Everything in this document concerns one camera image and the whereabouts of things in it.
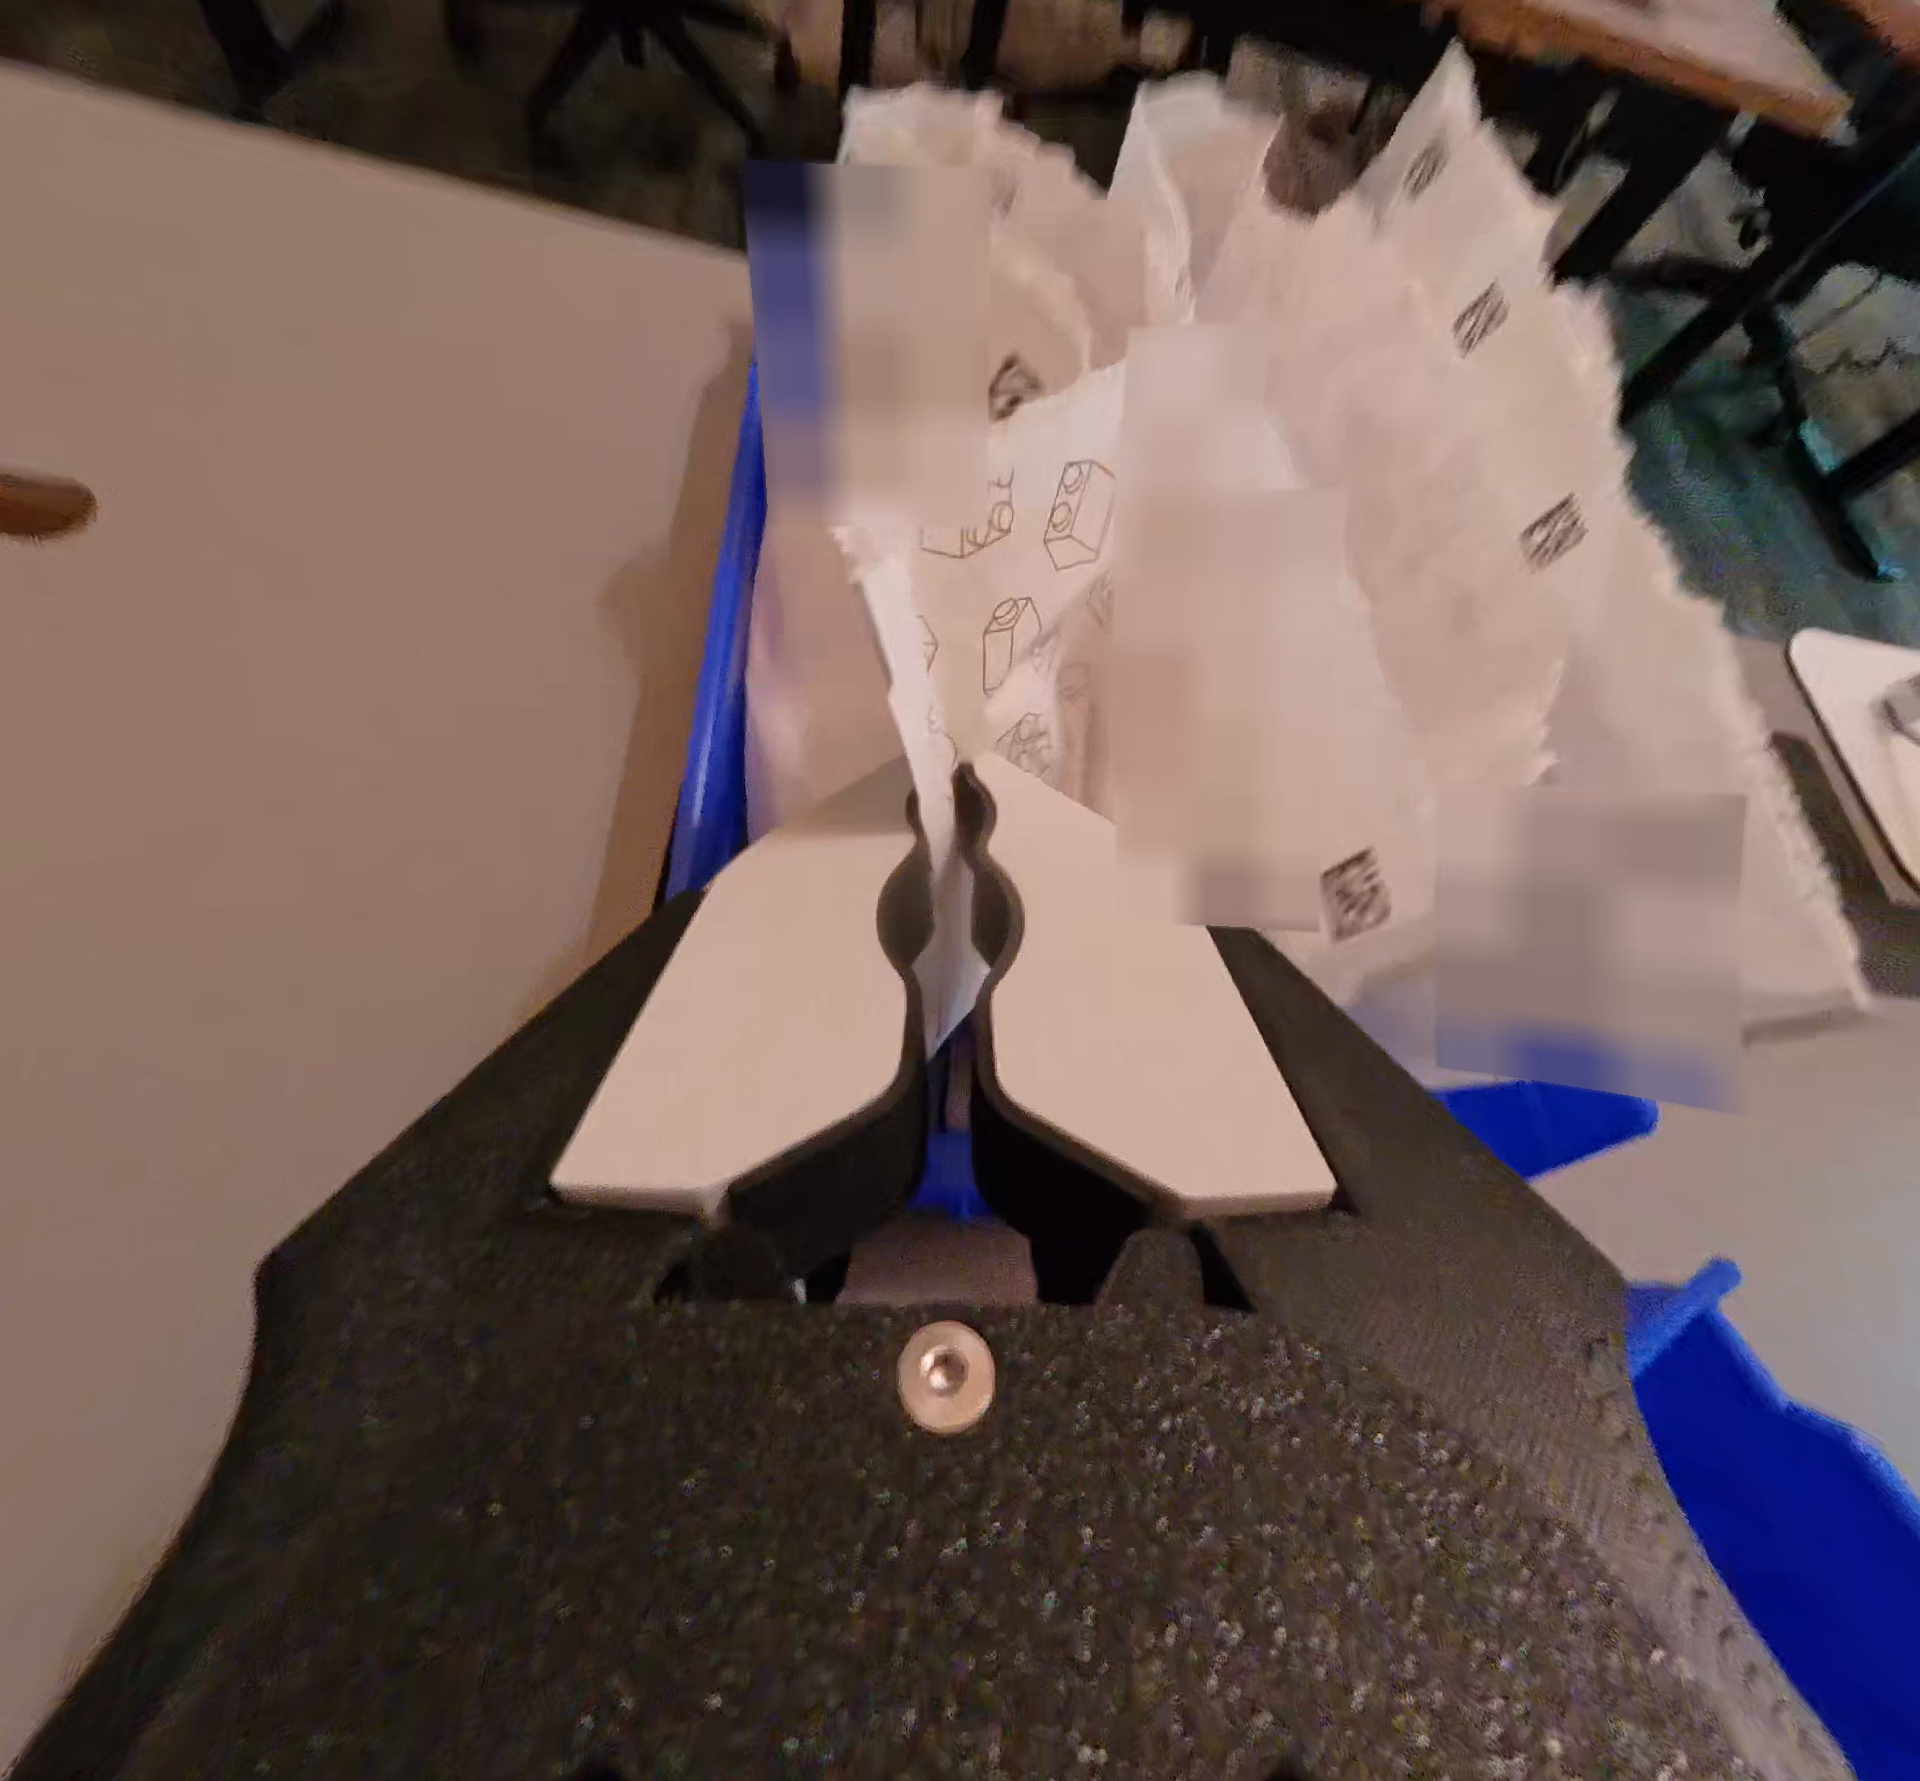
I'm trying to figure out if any blue plastic object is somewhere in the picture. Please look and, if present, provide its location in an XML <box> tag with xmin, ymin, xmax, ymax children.
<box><xmin>660</xmin><ymin>358</ymin><xmax>1920</xmax><ymax>1781</ymax></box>

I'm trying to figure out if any white desk lamp stand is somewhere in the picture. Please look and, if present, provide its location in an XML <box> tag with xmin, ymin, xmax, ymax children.
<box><xmin>1785</xmin><ymin>627</ymin><xmax>1920</xmax><ymax>901</ymax></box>

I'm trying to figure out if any brown oval object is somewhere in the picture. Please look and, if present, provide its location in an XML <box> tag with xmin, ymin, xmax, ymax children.
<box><xmin>0</xmin><ymin>473</ymin><xmax>101</xmax><ymax>543</ymax></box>

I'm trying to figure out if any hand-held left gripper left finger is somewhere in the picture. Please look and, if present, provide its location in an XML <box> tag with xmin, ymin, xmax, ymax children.
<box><xmin>545</xmin><ymin>785</ymin><xmax>932</xmax><ymax>1304</ymax></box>

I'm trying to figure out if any pile of empty paper bags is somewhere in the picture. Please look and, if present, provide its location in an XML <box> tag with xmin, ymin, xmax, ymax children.
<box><xmin>742</xmin><ymin>48</ymin><xmax>1875</xmax><ymax>1054</ymax></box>

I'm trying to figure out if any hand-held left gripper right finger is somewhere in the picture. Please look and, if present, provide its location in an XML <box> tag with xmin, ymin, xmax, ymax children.
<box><xmin>958</xmin><ymin>758</ymin><xmax>1339</xmax><ymax>1296</ymax></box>

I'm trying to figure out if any small printed paper bag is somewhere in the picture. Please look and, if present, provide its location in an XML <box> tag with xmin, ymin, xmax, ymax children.
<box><xmin>852</xmin><ymin>364</ymin><xmax>1127</xmax><ymax>1064</ymax></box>

